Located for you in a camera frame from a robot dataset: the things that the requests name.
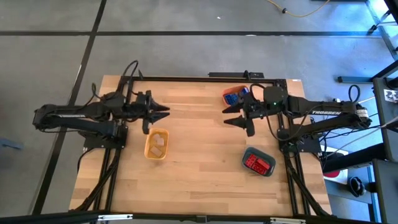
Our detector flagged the black aluminium table frame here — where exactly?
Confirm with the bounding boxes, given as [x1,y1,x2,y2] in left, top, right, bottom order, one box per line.
[70,76,333,218]

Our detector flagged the teal plastic bin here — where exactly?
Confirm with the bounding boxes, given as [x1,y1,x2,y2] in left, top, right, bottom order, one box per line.
[241,146,277,177]

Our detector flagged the light grey shelf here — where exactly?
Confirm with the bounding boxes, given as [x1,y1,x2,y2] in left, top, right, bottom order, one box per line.
[325,179,374,205]

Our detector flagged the red stool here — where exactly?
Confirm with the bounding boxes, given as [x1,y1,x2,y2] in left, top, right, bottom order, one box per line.
[323,169,341,179]

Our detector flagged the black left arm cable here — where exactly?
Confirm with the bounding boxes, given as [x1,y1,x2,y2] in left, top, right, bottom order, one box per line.
[90,60,146,100]

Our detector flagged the grey side table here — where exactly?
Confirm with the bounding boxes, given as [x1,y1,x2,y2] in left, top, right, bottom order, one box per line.
[371,77,398,162]

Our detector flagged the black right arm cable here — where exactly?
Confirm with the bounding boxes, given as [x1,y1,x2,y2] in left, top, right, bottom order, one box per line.
[347,83,362,104]

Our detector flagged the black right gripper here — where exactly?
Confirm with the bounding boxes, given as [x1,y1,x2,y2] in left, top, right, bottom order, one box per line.
[221,93,269,138]

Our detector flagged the black flat bar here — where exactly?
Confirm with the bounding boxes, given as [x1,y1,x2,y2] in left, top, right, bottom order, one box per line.
[207,70,266,80]

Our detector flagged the black rig beam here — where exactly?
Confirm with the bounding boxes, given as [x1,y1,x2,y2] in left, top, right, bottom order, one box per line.
[0,210,398,224]

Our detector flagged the dark floor bar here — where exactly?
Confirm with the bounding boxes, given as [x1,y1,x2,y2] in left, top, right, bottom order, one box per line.
[337,75,376,84]

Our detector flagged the black rounded device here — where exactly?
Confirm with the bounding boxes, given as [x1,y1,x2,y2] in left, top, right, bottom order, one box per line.
[348,175,368,198]

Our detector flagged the black diagonal beam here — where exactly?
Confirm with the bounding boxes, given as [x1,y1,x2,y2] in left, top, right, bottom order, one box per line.
[322,142,387,174]

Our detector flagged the yellow cable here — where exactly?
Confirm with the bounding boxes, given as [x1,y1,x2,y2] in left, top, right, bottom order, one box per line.
[266,0,331,19]

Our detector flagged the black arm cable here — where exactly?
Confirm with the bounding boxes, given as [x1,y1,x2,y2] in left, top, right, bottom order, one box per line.
[347,83,362,104]
[90,60,146,100]

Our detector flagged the black-white marker tag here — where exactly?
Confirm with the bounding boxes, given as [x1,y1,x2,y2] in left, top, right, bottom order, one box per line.
[384,88,398,104]

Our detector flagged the grey cabinet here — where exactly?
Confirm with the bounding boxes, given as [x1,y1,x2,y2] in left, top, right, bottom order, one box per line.
[371,158,398,224]

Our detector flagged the metal cart frame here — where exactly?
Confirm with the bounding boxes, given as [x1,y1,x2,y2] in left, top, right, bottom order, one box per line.
[365,0,398,62]

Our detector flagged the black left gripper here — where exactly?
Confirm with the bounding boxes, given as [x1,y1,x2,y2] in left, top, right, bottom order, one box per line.
[125,90,171,136]

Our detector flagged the orange plastic bin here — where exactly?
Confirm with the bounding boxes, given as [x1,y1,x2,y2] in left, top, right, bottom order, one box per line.
[221,85,252,109]

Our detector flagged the yellow plastic bin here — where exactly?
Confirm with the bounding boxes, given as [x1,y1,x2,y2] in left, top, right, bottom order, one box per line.
[143,128,170,161]

